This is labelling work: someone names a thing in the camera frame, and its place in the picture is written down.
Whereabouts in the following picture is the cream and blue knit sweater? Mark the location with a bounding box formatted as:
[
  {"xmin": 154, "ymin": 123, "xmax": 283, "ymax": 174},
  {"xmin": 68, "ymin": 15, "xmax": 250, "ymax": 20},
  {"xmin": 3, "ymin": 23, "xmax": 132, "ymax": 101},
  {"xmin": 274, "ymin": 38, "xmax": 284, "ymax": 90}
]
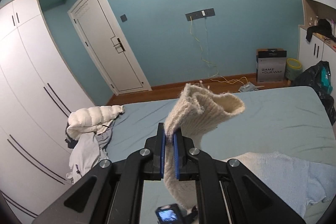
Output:
[{"xmin": 163, "ymin": 84, "xmax": 335, "ymax": 217}]

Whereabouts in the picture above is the grey crumpled garment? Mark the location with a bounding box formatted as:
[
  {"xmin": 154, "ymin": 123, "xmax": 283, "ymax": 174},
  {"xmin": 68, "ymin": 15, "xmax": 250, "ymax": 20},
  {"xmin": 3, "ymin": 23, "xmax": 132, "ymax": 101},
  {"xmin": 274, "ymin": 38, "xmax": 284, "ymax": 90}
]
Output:
[{"xmin": 66, "ymin": 116, "xmax": 115, "ymax": 184}]

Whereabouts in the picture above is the white puffer jacket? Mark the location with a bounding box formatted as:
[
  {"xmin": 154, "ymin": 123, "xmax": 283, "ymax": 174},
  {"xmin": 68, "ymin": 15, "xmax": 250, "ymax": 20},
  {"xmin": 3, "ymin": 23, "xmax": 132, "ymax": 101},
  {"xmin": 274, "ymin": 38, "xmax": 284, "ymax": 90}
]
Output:
[{"xmin": 66, "ymin": 105, "xmax": 125, "ymax": 140}]

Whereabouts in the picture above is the white power strip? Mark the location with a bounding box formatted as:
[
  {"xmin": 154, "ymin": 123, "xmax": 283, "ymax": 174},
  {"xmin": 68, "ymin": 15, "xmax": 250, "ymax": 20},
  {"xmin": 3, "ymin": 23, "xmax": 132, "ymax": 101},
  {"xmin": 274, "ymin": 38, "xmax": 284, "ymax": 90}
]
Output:
[{"xmin": 239, "ymin": 83, "xmax": 264, "ymax": 93}]

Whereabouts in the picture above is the light blue bed sheet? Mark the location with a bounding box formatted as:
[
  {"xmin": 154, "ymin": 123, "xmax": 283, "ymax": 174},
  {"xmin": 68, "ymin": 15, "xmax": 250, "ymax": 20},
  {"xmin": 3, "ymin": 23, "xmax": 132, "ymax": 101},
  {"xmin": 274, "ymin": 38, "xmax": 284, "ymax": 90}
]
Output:
[{"xmin": 105, "ymin": 85, "xmax": 336, "ymax": 224}]

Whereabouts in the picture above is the white wardrobe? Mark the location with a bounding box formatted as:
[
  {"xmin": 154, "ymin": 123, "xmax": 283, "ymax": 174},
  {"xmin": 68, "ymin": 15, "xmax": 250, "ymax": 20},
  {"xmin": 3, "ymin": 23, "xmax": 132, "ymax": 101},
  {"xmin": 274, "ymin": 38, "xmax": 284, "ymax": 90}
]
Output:
[{"xmin": 1, "ymin": 0, "xmax": 93, "ymax": 223}]

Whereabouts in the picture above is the black and grey cardboard box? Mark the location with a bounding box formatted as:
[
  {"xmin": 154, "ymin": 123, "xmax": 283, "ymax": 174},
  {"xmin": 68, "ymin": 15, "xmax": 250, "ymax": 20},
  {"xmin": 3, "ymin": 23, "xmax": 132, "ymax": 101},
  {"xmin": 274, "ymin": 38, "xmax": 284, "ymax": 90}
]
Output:
[{"xmin": 256, "ymin": 48, "xmax": 287, "ymax": 83}]

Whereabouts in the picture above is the yellow green waste bin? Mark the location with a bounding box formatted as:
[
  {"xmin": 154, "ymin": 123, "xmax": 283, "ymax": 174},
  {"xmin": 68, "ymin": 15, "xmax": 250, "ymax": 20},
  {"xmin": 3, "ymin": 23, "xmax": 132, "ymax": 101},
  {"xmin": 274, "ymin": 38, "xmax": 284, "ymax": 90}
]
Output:
[{"xmin": 285, "ymin": 58, "xmax": 302, "ymax": 86}]

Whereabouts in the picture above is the white door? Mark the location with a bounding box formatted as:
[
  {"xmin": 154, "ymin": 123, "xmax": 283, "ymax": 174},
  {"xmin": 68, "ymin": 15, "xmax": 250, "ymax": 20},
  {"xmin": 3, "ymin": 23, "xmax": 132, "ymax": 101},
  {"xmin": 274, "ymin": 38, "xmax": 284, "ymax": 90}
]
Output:
[{"xmin": 68, "ymin": 0, "xmax": 151, "ymax": 96}]

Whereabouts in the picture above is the black plastic bag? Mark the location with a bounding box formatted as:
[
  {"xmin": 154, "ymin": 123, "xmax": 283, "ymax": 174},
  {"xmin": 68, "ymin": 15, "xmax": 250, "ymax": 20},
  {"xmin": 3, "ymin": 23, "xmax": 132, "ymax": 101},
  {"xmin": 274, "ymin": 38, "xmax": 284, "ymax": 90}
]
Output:
[{"xmin": 291, "ymin": 61, "xmax": 335, "ymax": 125}]

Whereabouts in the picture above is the black garment on cabinet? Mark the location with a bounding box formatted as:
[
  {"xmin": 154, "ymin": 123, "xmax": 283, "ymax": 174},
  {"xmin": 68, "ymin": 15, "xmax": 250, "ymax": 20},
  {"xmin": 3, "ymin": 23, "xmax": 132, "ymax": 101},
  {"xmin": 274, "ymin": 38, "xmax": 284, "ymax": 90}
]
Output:
[{"xmin": 306, "ymin": 19, "xmax": 336, "ymax": 42}]

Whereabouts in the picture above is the white cabinet unit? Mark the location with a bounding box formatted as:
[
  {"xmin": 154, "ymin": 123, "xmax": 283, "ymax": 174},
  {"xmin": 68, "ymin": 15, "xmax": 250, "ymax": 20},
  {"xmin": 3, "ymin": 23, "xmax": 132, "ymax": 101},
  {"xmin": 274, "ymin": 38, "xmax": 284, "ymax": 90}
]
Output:
[{"xmin": 298, "ymin": 0, "xmax": 335, "ymax": 74}]

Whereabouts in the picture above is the yellow cable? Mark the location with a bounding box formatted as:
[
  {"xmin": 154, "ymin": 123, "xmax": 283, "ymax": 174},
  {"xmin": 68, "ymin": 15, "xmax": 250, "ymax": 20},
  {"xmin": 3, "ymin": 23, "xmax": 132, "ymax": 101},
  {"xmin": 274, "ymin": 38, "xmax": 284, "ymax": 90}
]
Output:
[{"xmin": 189, "ymin": 16, "xmax": 249, "ymax": 86}]

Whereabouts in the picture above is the dark wall switch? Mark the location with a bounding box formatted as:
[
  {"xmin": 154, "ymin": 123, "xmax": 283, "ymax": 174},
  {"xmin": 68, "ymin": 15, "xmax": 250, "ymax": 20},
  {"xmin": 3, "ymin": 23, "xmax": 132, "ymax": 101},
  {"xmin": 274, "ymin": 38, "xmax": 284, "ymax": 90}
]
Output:
[{"xmin": 120, "ymin": 14, "xmax": 127, "ymax": 22}]

